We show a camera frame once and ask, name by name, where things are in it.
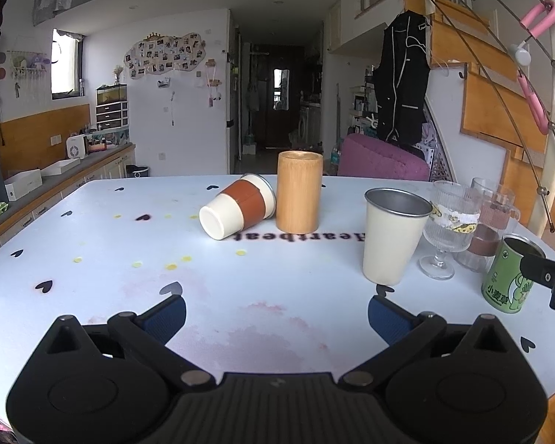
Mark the bamboo wooden cup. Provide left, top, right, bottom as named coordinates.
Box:
left=276, top=150, right=324, bottom=234

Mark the wooden staircase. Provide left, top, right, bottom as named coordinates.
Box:
left=402, top=0, right=555, bottom=241

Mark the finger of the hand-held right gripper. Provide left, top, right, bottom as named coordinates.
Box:
left=520, top=252, right=555, bottom=316

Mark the flat white box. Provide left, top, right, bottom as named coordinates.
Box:
left=4, top=169, right=44, bottom=202

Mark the window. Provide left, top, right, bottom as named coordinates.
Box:
left=51, top=28, right=84, bottom=101

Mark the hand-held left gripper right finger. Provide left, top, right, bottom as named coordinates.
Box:
left=340, top=295, right=514, bottom=387

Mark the small drawer organizer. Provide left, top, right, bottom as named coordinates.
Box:
left=95, top=84, right=131, bottom=132

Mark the clear glass mug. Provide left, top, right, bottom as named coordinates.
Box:
left=455, top=177, right=521, bottom=273

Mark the cream metal cup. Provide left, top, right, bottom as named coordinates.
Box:
left=363, top=188, right=434, bottom=286

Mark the small white appliance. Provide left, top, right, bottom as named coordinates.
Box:
left=65, top=134, right=89, bottom=161

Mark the white tray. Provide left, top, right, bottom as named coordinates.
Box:
left=41, top=158, right=82, bottom=178

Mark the cloud-shaped photo board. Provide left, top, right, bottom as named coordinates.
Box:
left=122, top=32, right=207, bottom=80

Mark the pink plastic hanger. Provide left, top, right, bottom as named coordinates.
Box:
left=510, top=0, right=555, bottom=136

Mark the green printed tin cup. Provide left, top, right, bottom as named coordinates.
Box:
left=481, top=233, right=547, bottom=315

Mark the black jacket with white trim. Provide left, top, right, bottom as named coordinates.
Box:
left=373, top=9, right=432, bottom=145

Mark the kitchen counter cabinet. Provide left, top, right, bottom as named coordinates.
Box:
left=0, top=142, right=137, bottom=264

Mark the white cup with brown sleeve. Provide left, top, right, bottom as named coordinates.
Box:
left=199, top=173, right=277, bottom=241

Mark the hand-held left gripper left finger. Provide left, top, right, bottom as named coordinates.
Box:
left=41, top=294, right=216, bottom=387

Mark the ribbed glass goblet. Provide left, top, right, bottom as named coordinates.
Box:
left=418, top=180, right=482, bottom=281

